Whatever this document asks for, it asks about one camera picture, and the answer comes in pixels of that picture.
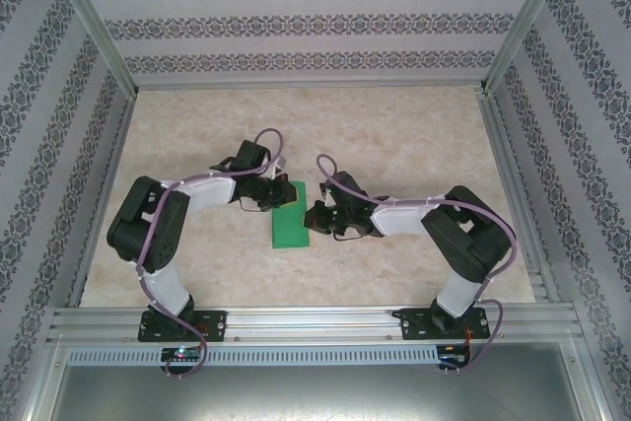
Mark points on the green paper sheet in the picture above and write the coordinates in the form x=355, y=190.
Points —
x=291, y=229

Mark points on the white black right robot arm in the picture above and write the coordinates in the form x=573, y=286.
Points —
x=456, y=295

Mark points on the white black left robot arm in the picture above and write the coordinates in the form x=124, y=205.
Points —
x=172, y=288

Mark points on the grey metal sheet panel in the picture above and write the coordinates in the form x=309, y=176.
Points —
x=315, y=396

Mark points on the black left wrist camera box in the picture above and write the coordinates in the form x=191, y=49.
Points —
x=283, y=194

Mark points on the aluminium slotted mounting rail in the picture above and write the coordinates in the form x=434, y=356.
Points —
x=310, y=325

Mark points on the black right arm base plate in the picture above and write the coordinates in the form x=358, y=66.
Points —
x=411, y=325

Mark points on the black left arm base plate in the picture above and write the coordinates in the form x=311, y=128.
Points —
x=214, y=325

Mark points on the aluminium side rail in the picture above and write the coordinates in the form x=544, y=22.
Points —
x=106, y=194
x=515, y=194

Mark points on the aluminium frame post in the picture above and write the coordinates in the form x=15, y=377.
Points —
x=527, y=21
x=93, y=21

